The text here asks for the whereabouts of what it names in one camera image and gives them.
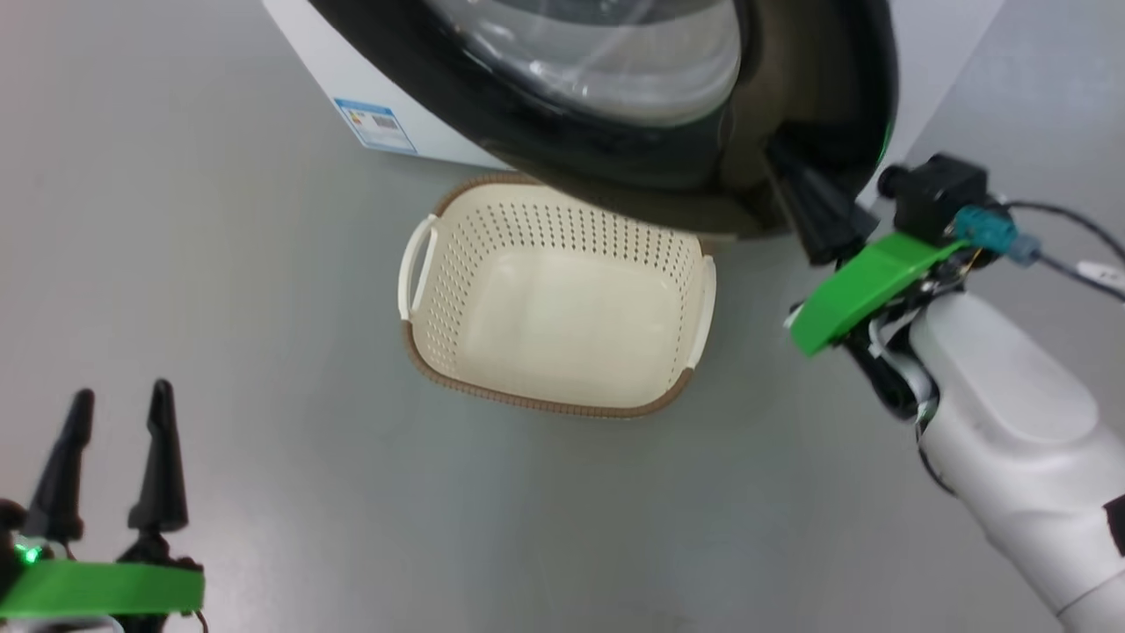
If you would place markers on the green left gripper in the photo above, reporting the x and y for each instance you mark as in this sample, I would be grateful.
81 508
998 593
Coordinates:
105 587

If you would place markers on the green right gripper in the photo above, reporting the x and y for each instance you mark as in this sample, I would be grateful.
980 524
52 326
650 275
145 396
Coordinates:
857 290

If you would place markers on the washing machine glass door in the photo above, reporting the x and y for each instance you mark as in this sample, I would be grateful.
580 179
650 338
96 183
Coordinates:
615 167

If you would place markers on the white front-load washing machine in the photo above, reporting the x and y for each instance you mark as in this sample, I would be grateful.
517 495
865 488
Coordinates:
352 70

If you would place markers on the cream perforated basket brown rim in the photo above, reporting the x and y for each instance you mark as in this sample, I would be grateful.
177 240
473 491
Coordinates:
562 325

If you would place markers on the blue energy label sticker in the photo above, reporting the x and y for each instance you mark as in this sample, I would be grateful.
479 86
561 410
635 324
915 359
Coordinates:
376 126

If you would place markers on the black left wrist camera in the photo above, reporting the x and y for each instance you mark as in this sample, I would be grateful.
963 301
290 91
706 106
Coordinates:
7 526

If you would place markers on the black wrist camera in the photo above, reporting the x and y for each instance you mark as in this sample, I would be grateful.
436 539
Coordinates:
936 193
7 526

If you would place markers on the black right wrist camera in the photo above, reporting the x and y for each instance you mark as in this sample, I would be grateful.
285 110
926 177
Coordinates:
936 193

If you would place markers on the teal right camera connector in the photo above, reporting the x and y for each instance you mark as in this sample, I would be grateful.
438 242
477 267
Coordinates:
993 233

